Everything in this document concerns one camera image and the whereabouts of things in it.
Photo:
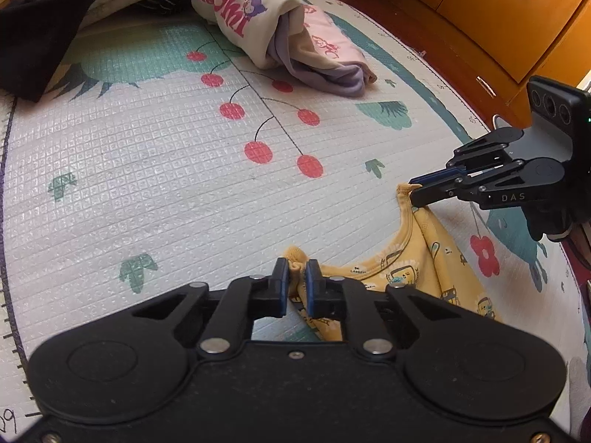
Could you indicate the yellow printed shirt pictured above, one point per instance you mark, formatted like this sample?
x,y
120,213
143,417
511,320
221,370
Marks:
x,y
425,249

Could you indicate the printed play mat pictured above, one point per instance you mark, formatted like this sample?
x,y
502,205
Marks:
x,y
138,147

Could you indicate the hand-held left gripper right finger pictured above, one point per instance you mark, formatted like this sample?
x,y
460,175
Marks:
x,y
311,288

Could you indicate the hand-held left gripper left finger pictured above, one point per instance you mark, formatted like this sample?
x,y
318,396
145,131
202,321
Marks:
x,y
280,288

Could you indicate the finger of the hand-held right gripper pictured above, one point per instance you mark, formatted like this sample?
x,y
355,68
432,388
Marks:
x,y
475,154
438,191

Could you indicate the wooden wardrobe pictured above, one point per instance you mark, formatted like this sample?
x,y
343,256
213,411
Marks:
x,y
485,14

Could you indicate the cream printed garment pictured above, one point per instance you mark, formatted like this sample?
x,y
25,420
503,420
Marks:
x,y
231,9

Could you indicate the black cloth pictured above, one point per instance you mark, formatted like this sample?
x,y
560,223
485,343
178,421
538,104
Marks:
x,y
32,46

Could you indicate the purple garment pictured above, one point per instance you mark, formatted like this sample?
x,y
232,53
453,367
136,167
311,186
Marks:
x,y
341,80

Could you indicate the pink printed garment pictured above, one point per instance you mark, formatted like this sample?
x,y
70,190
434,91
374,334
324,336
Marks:
x,y
328,41

